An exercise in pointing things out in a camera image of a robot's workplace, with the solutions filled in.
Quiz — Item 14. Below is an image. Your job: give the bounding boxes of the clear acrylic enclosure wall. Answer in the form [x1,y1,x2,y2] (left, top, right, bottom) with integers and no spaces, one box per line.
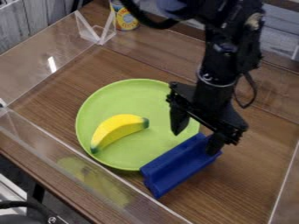
[0,10,299,224]

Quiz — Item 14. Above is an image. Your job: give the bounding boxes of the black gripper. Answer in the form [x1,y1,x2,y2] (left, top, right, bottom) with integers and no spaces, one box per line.
[165,80,248,156]

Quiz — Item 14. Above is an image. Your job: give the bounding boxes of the blue plastic block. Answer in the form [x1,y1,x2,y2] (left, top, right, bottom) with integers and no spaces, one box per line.
[140,133,221,199]

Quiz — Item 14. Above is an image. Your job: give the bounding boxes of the yellow labelled tin can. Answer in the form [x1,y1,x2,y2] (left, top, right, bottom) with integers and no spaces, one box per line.
[108,0,138,32]

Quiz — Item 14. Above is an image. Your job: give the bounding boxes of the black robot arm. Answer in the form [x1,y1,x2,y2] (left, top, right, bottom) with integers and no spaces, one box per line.
[157,0,265,155]

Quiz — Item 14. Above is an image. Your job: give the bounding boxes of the black cable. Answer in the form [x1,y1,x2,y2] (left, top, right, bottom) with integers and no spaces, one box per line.
[117,0,180,30]

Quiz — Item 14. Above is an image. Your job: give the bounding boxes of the yellow toy banana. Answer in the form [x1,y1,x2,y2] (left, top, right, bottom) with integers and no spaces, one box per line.
[89,114,149,154]

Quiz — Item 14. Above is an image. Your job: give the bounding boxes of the green round plate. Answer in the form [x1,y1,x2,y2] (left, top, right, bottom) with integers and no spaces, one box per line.
[74,79,200,171]

